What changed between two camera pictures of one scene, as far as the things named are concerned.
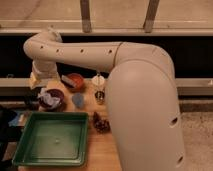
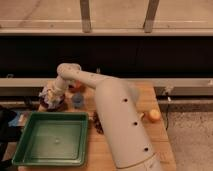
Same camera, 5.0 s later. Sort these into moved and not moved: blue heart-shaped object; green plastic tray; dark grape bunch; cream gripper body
Moved: cream gripper body
Not moved: green plastic tray; blue heart-shaped object; dark grape bunch
